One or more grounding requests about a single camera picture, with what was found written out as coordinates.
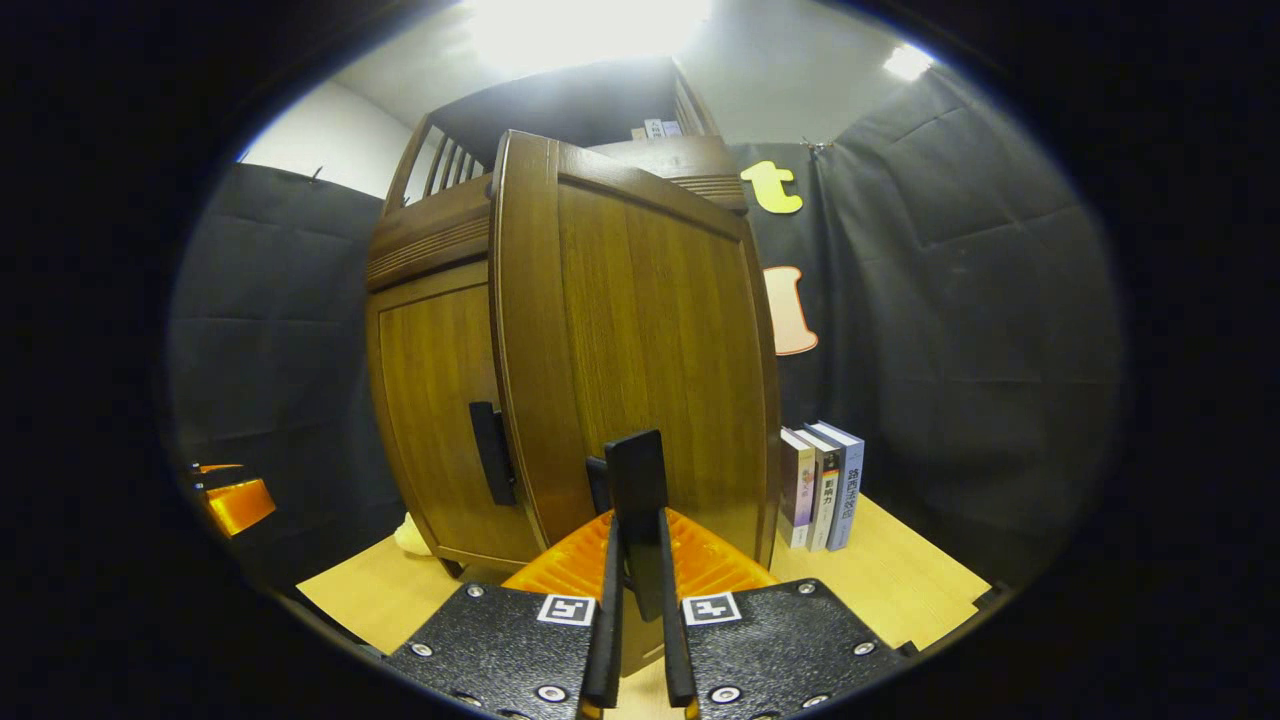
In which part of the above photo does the black backdrop cloth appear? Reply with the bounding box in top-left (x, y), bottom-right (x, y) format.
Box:
top-left (165, 65), bottom-right (1126, 601)

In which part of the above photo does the white dark-spine book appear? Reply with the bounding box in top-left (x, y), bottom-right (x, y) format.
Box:
top-left (795, 425), bottom-right (841, 553)

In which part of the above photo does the blue-grey book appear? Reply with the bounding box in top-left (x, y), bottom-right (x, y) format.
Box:
top-left (815, 420), bottom-right (866, 553)

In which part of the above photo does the wooden double-door shoe cabinet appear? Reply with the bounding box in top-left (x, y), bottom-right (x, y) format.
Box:
top-left (363, 58), bottom-right (783, 581)

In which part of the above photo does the large ceiling light panel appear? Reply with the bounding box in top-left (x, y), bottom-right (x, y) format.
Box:
top-left (465, 0), bottom-right (713, 76)

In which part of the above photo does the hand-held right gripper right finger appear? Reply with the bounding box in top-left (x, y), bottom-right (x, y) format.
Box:
top-left (655, 508), bottom-right (911, 720)

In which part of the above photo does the purple and white book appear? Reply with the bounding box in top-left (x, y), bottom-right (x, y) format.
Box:
top-left (778, 428), bottom-right (816, 549)

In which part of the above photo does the wooden cabinet door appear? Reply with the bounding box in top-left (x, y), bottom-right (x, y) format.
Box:
top-left (488, 130), bottom-right (783, 676)
top-left (367, 258), bottom-right (546, 573)

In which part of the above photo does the cream soft object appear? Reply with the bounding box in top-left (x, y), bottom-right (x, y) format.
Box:
top-left (393, 512), bottom-right (436, 557)

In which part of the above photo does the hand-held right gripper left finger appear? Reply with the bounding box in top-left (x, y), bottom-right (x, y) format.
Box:
top-left (385, 510), bottom-right (626, 720)

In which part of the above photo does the small ceiling light panel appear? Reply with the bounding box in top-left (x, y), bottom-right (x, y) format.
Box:
top-left (882, 45), bottom-right (933, 83)

